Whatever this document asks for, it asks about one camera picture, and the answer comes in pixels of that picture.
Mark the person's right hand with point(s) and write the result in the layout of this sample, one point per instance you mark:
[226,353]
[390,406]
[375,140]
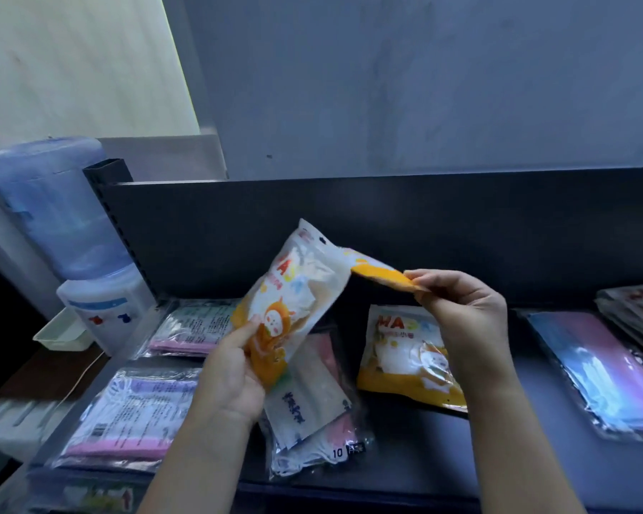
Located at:
[471,321]

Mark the person's left hand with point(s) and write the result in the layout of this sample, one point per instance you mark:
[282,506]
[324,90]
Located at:
[228,380]

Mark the person's right thumb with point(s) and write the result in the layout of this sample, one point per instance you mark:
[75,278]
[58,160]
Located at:
[429,304]

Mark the person's left thumb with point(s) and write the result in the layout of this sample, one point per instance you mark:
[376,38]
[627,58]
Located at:
[245,332]

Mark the orange white mask packet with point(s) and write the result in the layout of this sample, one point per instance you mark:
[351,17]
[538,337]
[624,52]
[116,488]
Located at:
[294,294]
[402,358]

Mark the person's left forearm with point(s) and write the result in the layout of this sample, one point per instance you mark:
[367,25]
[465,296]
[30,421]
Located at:
[198,465]

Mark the person's right forearm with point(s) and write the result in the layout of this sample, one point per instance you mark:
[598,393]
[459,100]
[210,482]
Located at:
[514,449]

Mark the pink edged mask packet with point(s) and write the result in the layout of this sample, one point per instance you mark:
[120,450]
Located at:
[131,417]
[193,329]

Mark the dark metal shelf unit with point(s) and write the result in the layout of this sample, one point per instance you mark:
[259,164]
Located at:
[461,230]

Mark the clear pink white mask packet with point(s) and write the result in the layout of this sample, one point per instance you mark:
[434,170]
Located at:
[313,412]

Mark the white water dispenser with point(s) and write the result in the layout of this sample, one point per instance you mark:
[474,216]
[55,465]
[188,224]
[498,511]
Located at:
[107,310]

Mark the white plastic tray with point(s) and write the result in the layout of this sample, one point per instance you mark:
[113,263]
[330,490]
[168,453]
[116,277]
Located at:
[64,334]

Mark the blue pink mask packet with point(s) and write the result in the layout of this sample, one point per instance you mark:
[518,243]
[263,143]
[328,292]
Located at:
[600,369]

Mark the stack of mask packets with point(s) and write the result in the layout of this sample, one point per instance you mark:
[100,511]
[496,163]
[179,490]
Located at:
[637,315]

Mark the blue water bottle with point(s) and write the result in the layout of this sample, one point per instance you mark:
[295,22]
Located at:
[53,208]

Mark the colourful printed packet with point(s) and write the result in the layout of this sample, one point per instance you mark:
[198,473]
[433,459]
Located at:
[85,497]

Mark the white plastic rack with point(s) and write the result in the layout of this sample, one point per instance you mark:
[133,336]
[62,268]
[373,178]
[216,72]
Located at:
[16,425]

